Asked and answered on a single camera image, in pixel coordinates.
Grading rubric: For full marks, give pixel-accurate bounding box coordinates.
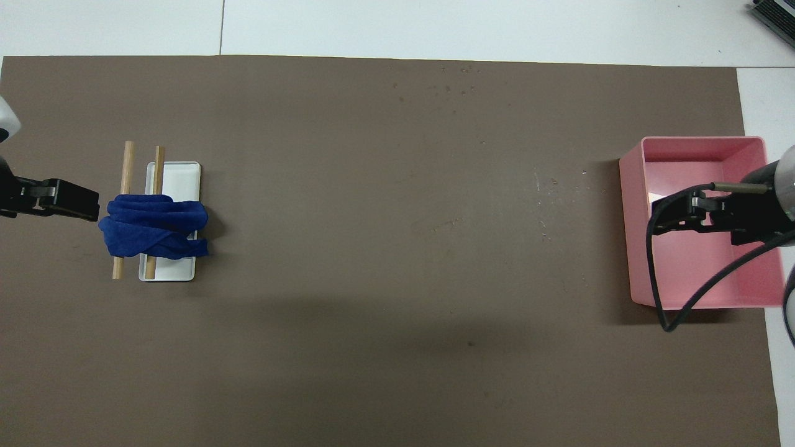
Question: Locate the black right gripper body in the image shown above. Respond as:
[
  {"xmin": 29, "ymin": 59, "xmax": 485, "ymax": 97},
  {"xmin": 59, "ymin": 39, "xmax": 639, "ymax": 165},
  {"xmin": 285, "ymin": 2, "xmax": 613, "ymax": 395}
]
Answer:
[{"xmin": 708, "ymin": 186, "xmax": 795, "ymax": 246}]

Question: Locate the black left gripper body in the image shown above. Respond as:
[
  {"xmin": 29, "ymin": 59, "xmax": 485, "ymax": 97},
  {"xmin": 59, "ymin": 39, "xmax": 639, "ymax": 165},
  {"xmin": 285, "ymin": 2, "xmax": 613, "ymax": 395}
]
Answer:
[{"xmin": 0, "ymin": 158, "xmax": 45, "ymax": 219}]

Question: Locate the pink plastic bin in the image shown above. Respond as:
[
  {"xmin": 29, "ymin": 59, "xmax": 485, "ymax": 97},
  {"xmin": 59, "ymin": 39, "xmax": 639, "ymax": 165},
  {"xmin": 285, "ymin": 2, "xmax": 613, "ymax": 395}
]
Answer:
[{"xmin": 619, "ymin": 136, "xmax": 786, "ymax": 309}]

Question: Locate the wooden towel rack rod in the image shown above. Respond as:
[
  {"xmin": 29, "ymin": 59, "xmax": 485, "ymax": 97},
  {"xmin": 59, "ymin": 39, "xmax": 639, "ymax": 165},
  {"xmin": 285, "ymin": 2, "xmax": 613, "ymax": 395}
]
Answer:
[
  {"xmin": 112, "ymin": 141, "xmax": 135, "ymax": 279},
  {"xmin": 145, "ymin": 146, "xmax": 166, "ymax": 280}
]

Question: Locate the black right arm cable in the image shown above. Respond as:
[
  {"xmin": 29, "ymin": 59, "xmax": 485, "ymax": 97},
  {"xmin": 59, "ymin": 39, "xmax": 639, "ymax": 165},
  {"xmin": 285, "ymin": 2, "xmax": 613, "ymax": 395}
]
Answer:
[{"xmin": 646, "ymin": 182, "xmax": 795, "ymax": 333}]

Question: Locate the grey ribbed device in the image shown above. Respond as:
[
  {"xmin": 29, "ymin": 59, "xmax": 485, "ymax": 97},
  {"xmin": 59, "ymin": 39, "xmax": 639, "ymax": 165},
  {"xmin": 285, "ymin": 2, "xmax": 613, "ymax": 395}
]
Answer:
[{"xmin": 748, "ymin": 0, "xmax": 795, "ymax": 32}]

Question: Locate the blue towel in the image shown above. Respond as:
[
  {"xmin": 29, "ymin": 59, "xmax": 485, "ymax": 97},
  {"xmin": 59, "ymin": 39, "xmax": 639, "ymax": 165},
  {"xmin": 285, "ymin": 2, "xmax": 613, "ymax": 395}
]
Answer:
[{"xmin": 98, "ymin": 194, "xmax": 211, "ymax": 260}]

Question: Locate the brown table mat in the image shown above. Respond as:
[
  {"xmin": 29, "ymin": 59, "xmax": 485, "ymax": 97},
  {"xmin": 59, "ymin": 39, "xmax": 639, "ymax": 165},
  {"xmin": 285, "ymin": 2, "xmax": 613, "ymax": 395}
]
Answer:
[{"xmin": 0, "ymin": 55, "xmax": 782, "ymax": 447}]

